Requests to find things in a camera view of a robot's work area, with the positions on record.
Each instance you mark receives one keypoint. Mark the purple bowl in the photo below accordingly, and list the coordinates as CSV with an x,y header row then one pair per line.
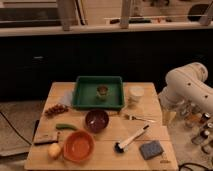
x,y
96,120

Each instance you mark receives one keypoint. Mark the blue sponge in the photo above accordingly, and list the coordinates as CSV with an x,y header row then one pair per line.
x,y
151,149

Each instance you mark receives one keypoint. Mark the green chili pepper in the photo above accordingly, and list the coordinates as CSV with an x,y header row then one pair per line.
x,y
65,126

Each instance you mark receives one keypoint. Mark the small green cup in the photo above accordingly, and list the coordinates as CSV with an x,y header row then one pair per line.
x,y
102,92

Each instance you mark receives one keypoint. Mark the clear plastic bag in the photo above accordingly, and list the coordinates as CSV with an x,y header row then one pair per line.
x,y
66,99

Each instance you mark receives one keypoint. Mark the orange bowl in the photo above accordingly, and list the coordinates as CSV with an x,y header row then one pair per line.
x,y
78,146

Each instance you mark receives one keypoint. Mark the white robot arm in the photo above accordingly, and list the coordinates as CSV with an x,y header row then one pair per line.
x,y
187,83

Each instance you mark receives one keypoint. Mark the white plastic container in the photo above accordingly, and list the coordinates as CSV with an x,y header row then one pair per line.
x,y
135,94

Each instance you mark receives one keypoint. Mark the bunch of brown grapes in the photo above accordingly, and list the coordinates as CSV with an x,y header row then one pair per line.
x,y
56,109

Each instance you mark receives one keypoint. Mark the green plastic tray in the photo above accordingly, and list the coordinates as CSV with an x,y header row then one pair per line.
x,y
85,93

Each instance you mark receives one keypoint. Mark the silver fork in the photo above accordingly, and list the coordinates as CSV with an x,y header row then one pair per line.
x,y
131,117

